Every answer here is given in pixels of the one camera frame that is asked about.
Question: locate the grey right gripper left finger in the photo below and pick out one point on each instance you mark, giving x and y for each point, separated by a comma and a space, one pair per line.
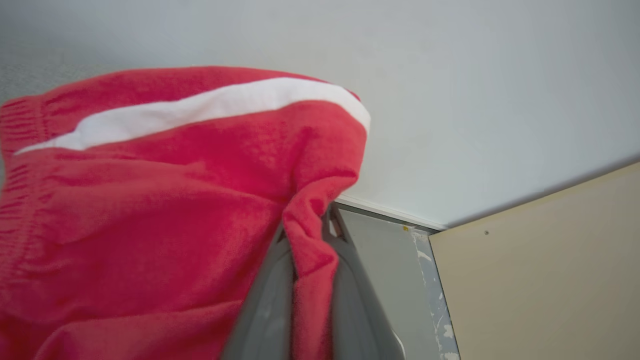
265, 320

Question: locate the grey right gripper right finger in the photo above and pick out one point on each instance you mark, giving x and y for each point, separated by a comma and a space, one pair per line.
355, 320

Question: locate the red Bulls 23 shorts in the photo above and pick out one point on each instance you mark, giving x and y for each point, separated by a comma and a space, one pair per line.
150, 210

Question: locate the white baseboard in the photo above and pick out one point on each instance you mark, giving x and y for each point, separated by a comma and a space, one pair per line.
390, 211

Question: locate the beige wooden panel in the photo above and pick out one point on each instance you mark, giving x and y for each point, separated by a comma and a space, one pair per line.
550, 280

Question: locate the grey fabric sofa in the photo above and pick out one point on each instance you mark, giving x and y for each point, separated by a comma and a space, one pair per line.
25, 80

